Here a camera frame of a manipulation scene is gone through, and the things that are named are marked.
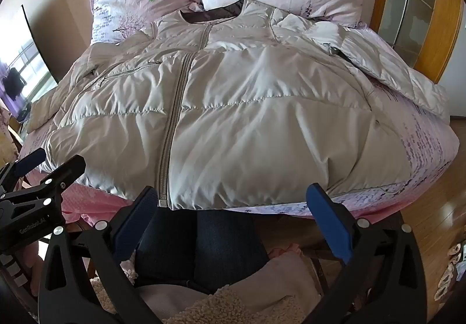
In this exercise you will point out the cream fleece clothing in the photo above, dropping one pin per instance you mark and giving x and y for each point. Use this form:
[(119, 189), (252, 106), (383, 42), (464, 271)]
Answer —
[(240, 304)]

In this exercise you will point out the bed with pink floral sheet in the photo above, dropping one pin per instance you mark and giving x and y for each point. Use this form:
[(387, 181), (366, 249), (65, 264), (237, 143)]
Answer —
[(429, 149)]

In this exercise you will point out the beige puffer jacket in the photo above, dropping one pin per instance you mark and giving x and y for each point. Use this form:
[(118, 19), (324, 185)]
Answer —
[(255, 109)]

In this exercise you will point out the light patterned slippers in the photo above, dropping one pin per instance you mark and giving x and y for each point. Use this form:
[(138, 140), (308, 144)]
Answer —
[(449, 269)]

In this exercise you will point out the dark hanging garment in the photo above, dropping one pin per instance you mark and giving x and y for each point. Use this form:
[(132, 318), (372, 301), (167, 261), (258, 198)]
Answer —
[(14, 84)]

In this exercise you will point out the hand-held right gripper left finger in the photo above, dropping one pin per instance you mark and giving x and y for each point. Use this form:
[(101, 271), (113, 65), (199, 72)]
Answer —
[(134, 224)]

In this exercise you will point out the person's legs in dark jeans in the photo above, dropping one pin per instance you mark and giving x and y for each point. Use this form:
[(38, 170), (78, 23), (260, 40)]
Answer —
[(207, 247)]

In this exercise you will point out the window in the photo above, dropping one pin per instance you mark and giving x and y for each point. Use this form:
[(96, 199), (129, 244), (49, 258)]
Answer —
[(31, 65)]

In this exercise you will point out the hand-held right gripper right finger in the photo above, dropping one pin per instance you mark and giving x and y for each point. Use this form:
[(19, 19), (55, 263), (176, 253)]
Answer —
[(327, 224)]

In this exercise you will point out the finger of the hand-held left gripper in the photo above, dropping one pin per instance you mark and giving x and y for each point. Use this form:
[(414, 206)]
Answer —
[(67, 171), (31, 161)]

